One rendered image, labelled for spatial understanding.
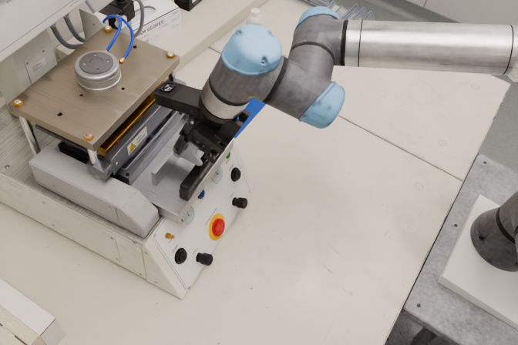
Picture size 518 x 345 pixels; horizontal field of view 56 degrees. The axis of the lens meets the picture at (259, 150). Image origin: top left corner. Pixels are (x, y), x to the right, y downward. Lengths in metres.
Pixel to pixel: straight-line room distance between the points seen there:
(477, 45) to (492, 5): 2.41
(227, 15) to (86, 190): 0.91
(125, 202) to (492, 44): 0.65
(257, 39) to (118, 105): 0.32
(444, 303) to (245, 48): 0.77
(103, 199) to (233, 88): 0.34
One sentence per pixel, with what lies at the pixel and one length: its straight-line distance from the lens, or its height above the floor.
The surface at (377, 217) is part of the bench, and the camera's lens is 1.25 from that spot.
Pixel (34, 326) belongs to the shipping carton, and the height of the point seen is 0.84.
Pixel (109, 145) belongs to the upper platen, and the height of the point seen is 1.06.
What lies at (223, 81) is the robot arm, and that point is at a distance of 0.71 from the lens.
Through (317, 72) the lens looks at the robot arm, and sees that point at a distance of 0.73.
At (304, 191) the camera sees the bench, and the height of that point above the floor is 0.75.
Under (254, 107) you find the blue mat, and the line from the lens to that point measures 1.41.
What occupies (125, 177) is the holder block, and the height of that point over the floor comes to 0.99.
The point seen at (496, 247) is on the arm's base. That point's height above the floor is 0.83.
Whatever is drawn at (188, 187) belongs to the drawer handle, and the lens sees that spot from 0.90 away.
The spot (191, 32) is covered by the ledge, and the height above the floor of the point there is 0.79.
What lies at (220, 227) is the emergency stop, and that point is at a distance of 1.10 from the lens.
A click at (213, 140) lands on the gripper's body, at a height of 1.12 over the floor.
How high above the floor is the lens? 1.74
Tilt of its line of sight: 50 degrees down
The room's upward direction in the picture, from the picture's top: 9 degrees clockwise
